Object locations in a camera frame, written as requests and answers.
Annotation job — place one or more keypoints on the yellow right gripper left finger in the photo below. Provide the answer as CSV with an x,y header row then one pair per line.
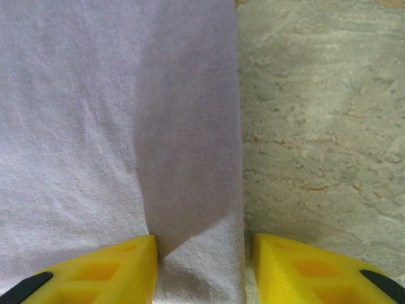
x,y
126,285

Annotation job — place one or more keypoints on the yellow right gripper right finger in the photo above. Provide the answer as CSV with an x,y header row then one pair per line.
x,y
284,285

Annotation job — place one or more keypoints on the purple printed t-shirt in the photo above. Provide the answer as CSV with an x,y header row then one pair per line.
x,y
110,111

